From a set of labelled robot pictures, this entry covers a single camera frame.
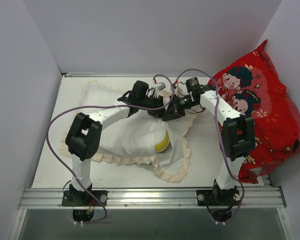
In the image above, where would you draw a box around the white pillow with yellow band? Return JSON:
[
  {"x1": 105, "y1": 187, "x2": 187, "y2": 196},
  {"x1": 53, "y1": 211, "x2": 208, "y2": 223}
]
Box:
[{"x1": 154, "y1": 130, "x2": 170, "y2": 153}]

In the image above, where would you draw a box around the white pillowcase with cream ruffle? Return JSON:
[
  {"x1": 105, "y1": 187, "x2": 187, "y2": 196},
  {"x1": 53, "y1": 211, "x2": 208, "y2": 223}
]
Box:
[{"x1": 58, "y1": 79, "x2": 195, "y2": 183}]

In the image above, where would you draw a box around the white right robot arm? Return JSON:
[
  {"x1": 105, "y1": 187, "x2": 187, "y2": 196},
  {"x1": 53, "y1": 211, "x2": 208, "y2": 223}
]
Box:
[{"x1": 162, "y1": 77, "x2": 255, "y2": 205}]

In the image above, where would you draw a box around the red cartoon print pillow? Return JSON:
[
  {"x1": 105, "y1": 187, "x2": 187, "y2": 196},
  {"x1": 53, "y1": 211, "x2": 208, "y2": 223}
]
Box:
[{"x1": 208, "y1": 40, "x2": 300, "y2": 184}]

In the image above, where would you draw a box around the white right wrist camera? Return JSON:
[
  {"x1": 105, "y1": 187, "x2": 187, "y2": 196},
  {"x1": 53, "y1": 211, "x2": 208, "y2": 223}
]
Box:
[{"x1": 170, "y1": 83, "x2": 178, "y2": 95}]

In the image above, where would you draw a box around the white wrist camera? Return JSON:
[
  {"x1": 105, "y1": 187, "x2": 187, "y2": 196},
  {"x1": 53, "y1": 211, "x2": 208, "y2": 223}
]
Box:
[
  {"x1": 170, "y1": 83, "x2": 178, "y2": 95},
  {"x1": 150, "y1": 82, "x2": 166, "y2": 98}
]

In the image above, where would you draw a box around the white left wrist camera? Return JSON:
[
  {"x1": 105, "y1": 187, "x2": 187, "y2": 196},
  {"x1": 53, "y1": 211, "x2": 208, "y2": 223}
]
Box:
[{"x1": 150, "y1": 82, "x2": 166, "y2": 98}]

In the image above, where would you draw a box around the aluminium back rail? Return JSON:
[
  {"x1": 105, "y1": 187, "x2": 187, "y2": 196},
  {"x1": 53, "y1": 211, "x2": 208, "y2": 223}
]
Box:
[{"x1": 62, "y1": 72, "x2": 95, "y2": 78}]

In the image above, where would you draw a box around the aluminium rail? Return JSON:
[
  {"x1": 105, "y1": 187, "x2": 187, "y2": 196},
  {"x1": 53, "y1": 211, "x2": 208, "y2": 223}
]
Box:
[
  {"x1": 62, "y1": 72, "x2": 95, "y2": 78},
  {"x1": 18, "y1": 186, "x2": 286, "y2": 210}
]

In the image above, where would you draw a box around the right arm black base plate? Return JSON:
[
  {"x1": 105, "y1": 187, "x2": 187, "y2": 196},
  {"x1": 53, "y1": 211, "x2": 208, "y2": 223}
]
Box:
[{"x1": 196, "y1": 189, "x2": 241, "y2": 207}]

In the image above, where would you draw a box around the aluminium front rail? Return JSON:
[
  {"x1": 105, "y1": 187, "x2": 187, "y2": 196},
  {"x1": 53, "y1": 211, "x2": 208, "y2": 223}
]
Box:
[{"x1": 18, "y1": 186, "x2": 286, "y2": 210}]

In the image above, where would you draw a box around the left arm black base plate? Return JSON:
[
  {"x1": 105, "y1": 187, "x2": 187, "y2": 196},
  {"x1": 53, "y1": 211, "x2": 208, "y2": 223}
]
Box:
[{"x1": 61, "y1": 190, "x2": 108, "y2": 207}]

